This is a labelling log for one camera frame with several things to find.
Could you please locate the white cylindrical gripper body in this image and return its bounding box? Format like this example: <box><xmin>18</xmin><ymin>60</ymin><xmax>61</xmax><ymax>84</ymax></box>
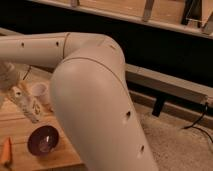
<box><xmin>0</xmin><ymin>61</ymin><xmax>19</xmax><ymax>91</ymax></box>

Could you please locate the white labelled bottle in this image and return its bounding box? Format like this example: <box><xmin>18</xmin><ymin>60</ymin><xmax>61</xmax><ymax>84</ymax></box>
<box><xmin>8</xmin><ymin>86</ymin><xmax>42</xmax><ymax>124</ymax></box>

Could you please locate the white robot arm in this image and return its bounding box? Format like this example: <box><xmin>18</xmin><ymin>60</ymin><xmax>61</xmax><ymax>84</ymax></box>
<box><xmin>0</xmin><ymin>32</ymin><xmax>159</xmax><ymax>171</ymax></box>

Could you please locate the dark purple ceramic bowl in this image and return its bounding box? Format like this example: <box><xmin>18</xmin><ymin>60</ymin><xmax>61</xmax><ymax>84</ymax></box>
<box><xmin>27</xmin><ymin>125</ymin><xmax>59</xmax><ymax>156</ymax></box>

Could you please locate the white paper cup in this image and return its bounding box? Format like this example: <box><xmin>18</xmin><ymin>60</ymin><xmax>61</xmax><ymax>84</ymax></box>
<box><xmin>30</xmin><ymin>82</ymin><xmax>50</xmax><ymax>105</ymax></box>

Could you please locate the wooden table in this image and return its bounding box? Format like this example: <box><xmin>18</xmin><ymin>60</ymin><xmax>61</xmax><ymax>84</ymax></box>
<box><xmin>0</xmin><ymin>66</ymin><xmax>88</xmax><ymax>171</ymax></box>

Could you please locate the orange carrot toy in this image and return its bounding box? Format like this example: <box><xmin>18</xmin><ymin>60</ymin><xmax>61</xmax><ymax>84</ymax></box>
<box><xmin>0</xmin><ymin>138</ymin><xmax>12</xmax><ymax>166</ymax></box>

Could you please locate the black cable left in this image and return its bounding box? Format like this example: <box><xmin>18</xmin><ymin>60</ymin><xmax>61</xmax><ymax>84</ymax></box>
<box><xmin>21</xmin><ymin>65</ymin><xmax>32</xmax><ymax>81</ymax></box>

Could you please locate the black cable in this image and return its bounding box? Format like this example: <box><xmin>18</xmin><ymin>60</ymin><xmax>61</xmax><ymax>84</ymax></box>
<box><xmin>21</xmin><ymin>65</ymin><xmax>32</xmax><ymax>81</ymax></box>
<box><xmin>182</xmin><ymin>101</ymin><xmax>213</xmax><ymax>145</ymax></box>

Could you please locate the black cable right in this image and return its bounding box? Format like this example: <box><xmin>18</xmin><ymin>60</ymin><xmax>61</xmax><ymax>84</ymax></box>
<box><xmin>182</xmin><ymin>101</ymin><xmax>213</xmax><ymax>145</ymax></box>

